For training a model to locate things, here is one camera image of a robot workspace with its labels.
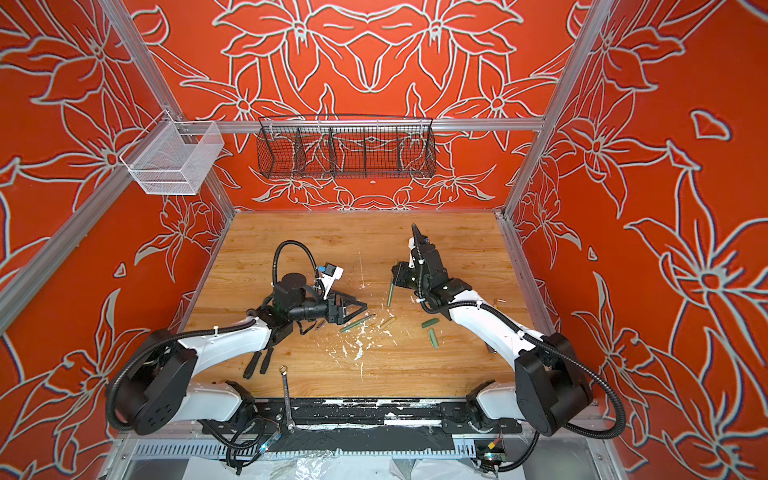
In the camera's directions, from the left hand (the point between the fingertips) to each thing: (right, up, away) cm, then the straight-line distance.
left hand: (360, 303), depth 78 cm
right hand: (+7, +9, +5) cm, 13 cm away
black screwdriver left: (-31, -18, +4) cm, 36 cm away
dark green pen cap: (+20, -9, +12) cm, 25 cm away
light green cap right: (+21, -12, +8) cm, 25 cm away
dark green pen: (+9, -1, +18) cm, 20 cm away
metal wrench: (-17, -29, -5) cm, 34 cm away
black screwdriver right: (-27, -17, +4) cm, 32 cm away
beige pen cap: (+7, -9, +12) cm, 16 cm away
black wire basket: (-11, +49, +22) cm, 55 cm away
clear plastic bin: (-60, +43, +13) cm, 75 cm away
